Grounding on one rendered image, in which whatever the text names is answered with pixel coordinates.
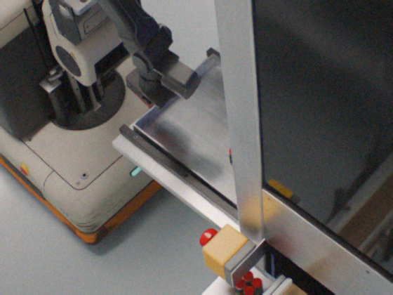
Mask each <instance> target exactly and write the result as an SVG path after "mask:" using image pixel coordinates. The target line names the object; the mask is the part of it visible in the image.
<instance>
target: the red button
mask: <svg viewBox="0 0 393 295"><path fill-rule="evenodd" d="M217 233H218V231H217V230H215V229H214V228H208V229H207V230H205V232H204V233H203V234H202V236H201V238H200V240H199V243H200V245H201V246H202V247H204V246H205V245H206V244H207V243H208V242H209V241H210V240H211V239H212V238H213V237H214V236H215V235H216V234H217Z"/></svg>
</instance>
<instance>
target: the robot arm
mask: <svg viewBox="0 0 393 295"><path fill-rule="evenodd" d="M97 2H98V3H99V4H100V5H101V7H102V9H103V10H105V12H106V13H107V14H108V16H109V18H110V19H111V20H112V22H113V23H114V26H115V27H116V29H117V31H118V32H117V34H118V36H119V37H120V39H121V40H122V41H123V45H124V47H125V48H126V49H127V51H128V52H129V53H130V55H131V58H132V61H133V65H134V66H136V68H135V69H134V70H133V71H132V72H131V73H130V74H127V75H126V87H128V88H129V89H130V90H132V91H133V92H134V93H135V95H136V97H137V98H138V99H139V100H141V101H142V102H143V103H144V104H146V106H148V108H150V109H152V107H153V106H154V105H155V106H157V109H158V110H160V109H161V108H162V107H164V106H165V105H166V103H167V102H168V101H169V100H170V99H171V98H172V99H174V98H175V97H176V96H177V95H179V96H180V97H181V98H184V99H185V100H187V99H189V98H190V97H191V96H192V95H193V93H194V92H195V91H196V89H197V87H198V86H199V85H200V82H201V75H200V74H198V73H196V72H195V71H194V70H192V69H190V68H189V67H188V66H187V65H186V64H184V63H182V62H181V61H179V59H180V56H178V55H176V54H174V53H173V52H172V51H170V50H169V47H170V46H171V44H172V43H173V35H172V31H171V30H170V29H169V28H168V27H167V26H165V25H164V24H162V23H158V22H157V21H156V20H155V19H154V18H153V17H152V16H151V15H149V14H148V13H147V12H146V11H145V10H144V9H143V8H142V7H141V6H140V4H138V3H137V1H136V0H97Z"/></svg>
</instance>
